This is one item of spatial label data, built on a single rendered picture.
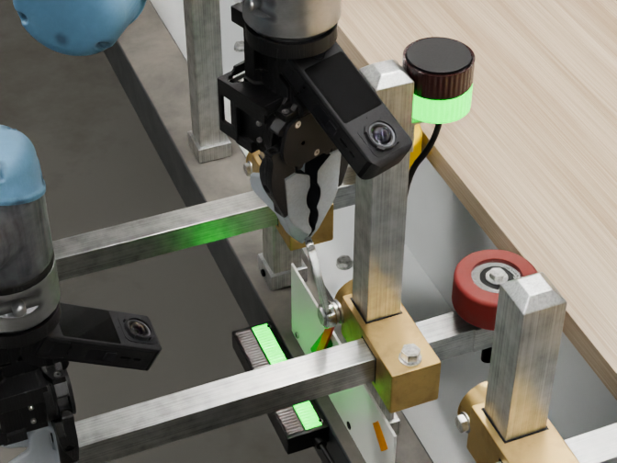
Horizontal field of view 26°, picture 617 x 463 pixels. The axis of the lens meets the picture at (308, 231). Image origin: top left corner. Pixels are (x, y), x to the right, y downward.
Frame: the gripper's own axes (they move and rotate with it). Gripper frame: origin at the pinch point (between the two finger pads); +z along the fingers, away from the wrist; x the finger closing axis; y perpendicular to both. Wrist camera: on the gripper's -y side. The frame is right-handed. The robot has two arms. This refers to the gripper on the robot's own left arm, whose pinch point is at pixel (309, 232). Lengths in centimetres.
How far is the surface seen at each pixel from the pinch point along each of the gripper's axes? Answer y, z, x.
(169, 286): 94, 101, -49
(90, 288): 104, 101, -37
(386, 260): -1.7, 6.6, -7.8
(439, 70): -3.3, -13.1, -11.2
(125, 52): 74, 31, -32
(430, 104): -3.4, -10.1, -10.4
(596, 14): 16, 11, -62
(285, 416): 6.6, 30.7, -2.6
